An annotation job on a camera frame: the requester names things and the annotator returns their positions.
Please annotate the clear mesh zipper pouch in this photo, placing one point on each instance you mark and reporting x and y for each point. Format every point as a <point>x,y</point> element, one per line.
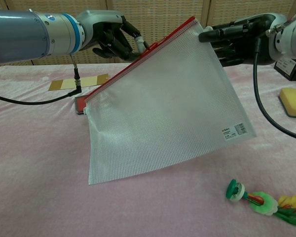
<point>162,111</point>

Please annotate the black cardboard box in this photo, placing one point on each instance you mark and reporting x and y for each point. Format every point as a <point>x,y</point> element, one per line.
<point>294,70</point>

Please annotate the red ink stamp pad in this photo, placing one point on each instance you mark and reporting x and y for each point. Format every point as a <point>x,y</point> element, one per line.
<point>80,103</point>

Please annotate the pink velvet tablecloth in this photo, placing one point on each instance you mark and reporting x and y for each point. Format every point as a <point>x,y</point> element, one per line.
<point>39,160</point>

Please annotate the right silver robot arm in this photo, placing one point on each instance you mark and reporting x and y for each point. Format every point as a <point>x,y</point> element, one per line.
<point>293,39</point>

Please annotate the colourful feather shuttlecock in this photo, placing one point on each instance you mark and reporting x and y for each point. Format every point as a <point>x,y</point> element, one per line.
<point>264,202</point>

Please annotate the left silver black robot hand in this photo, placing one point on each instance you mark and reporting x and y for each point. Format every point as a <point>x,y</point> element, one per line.
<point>108,34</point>

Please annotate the woven bamboo folding screen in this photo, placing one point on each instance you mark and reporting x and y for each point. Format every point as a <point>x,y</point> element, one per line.
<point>162,14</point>

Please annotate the yellow sponge block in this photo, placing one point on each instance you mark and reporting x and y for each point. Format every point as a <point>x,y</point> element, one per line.
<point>294,101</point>

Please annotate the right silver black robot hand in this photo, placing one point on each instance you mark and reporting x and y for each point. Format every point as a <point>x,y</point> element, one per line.
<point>241,34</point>

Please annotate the gold cream tasselled bookmark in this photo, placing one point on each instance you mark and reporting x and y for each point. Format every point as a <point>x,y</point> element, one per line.
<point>88,82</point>

